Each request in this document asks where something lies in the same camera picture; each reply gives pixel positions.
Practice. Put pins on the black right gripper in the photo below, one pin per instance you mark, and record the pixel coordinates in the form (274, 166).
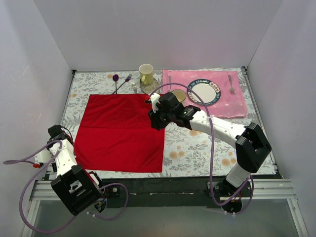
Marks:
(157, 120)

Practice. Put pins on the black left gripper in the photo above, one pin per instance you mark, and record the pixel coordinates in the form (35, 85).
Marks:
(54, 131)

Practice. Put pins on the red cloth napkin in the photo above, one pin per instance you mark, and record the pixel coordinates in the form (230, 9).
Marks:
(115, 134)

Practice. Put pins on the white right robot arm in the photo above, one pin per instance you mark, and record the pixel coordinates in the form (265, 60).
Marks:
(249, 141)

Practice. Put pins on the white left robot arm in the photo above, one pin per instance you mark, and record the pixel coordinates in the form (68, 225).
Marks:
(76, 188)

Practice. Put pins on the cream enamel mug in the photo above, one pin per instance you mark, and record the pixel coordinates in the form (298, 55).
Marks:
(179, 94)

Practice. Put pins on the speckled round coaster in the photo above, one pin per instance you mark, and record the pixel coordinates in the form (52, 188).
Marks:
(147, 89)

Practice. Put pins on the white plate blue rim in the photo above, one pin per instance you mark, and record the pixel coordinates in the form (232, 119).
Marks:
(207, 90)

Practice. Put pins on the yellow ceramic mug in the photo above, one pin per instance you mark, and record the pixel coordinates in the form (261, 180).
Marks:
(146, 74)

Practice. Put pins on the purple fork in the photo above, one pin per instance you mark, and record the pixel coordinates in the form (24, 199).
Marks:
(125, 81)

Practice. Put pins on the pink placemat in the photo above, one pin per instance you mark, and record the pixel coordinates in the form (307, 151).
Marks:
(228, 106)

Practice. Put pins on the purple spoon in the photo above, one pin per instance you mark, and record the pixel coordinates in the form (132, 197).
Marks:
(115, 79)

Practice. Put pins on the silver fork on placemat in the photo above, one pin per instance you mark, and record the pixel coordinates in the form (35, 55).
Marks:
(232, 91)

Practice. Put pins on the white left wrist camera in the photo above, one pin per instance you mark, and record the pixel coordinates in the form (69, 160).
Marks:
(41, 158)

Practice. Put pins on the silver fork black handle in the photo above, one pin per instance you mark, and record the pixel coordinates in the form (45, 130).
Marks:
(134, 87)

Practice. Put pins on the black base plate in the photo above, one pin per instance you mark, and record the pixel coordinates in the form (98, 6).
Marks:
(167, 192)

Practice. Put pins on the aluminium frame rail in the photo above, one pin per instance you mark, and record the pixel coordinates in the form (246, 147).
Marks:
(263, 189)

